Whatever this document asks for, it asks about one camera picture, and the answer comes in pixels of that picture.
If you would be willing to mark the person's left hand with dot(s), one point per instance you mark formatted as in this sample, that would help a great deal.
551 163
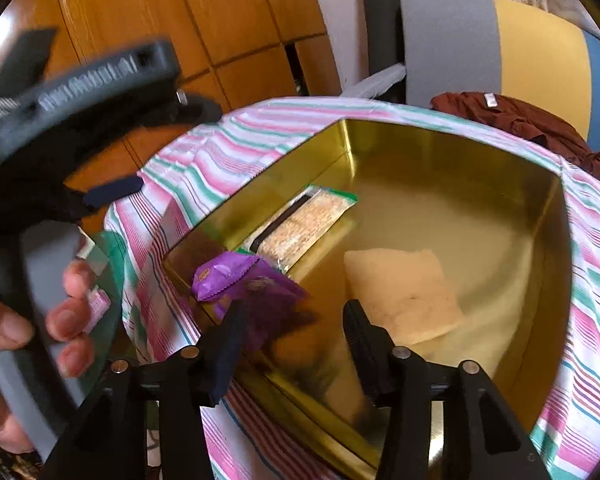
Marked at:
72 320

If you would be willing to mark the small pink packet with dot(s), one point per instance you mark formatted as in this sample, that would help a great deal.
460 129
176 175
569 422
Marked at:
99 307

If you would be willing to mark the grey yellow blue chair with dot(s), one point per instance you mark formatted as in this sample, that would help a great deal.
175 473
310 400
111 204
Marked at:
530 55

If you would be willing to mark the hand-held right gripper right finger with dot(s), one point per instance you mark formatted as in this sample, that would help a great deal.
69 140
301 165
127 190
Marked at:
362 345

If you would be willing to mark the wooden wardrobe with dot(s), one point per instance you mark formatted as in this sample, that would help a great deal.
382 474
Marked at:
130 10

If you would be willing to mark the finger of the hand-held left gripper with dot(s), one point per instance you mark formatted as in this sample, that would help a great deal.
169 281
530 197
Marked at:
114 191
195 109

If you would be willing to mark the brown garment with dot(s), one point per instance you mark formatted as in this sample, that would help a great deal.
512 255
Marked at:
520 116

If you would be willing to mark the gold metal tin box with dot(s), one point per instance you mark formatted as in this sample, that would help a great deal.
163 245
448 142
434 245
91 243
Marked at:
430 200

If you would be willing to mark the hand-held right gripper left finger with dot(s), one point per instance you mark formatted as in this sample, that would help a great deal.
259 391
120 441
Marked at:
229 345

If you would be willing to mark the purple snack packet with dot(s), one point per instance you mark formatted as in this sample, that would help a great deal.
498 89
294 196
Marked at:
225 276

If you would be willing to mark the cracker packet with green ends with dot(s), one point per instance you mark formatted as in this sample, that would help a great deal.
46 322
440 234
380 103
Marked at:
300 230

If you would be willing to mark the pink green striped tablecloth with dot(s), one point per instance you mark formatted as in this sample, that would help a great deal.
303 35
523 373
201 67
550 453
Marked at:
220 160

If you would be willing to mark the pale beige snack packet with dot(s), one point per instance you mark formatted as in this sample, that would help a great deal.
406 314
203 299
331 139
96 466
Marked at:
400 295

